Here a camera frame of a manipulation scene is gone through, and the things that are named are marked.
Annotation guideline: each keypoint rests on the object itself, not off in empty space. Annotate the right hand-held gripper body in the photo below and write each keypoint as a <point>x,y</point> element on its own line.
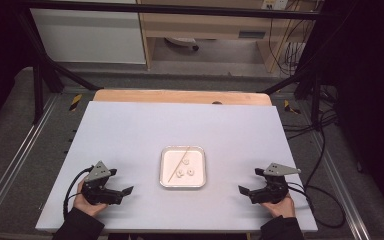
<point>271,191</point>

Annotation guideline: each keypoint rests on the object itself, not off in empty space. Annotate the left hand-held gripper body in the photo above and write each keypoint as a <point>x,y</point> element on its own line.
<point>97,195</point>

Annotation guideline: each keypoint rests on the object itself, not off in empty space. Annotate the square metal tray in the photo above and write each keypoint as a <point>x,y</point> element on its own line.
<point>182,178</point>

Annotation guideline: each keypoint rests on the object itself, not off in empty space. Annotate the thin wooden skewer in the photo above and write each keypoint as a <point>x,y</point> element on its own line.
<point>178,164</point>

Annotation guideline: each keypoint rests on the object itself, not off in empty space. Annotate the person's left hand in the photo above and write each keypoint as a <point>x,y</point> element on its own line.
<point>88,207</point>

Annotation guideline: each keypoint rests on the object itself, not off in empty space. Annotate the person's right hand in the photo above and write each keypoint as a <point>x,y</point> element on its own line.
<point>281,208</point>

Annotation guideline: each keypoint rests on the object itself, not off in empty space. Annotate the yellow black tape strip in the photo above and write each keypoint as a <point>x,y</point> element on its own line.
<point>75,102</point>
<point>290,107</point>

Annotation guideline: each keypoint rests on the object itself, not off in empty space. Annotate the wooden table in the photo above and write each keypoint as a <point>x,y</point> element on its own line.
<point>180,97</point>

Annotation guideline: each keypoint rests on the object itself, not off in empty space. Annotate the white cabinet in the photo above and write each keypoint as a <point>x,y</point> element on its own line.
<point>86,36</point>

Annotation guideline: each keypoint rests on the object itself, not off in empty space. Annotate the office chair base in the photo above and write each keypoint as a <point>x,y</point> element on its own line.
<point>183,41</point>

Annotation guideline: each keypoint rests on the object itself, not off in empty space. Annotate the light wooden desk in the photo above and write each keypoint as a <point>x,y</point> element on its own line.
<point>196,25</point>

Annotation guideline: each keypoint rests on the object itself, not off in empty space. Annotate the white power strip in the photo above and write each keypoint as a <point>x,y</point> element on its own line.
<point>275,4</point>

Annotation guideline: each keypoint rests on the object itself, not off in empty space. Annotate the aluminium floor rail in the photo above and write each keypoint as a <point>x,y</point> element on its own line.
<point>16,160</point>
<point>340,186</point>

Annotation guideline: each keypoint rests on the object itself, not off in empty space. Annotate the black metal frame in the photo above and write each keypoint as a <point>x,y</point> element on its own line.
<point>166,9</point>

